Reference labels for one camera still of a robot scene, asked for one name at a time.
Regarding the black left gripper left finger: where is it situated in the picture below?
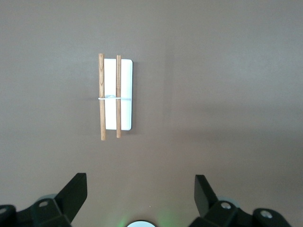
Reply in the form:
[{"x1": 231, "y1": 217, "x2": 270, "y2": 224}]
[{"x1": 0, "y1": 173, "x2": 88, "y2": 227}]

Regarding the wooden rack rod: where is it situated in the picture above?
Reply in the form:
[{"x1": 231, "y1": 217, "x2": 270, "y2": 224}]
[{"x1": 98, "y1": 53, "x2": 109, "y2": 141}]

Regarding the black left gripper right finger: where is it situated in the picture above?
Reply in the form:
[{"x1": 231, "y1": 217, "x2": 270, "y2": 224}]
[{"x1": 188, "y1": 175, "x2": 292, "y2": 227}]

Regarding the white metal rack stand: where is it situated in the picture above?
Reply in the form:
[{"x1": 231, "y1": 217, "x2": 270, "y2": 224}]
[{"x1": 98, "y1": 58, "x2": 134, "y2": 131}]

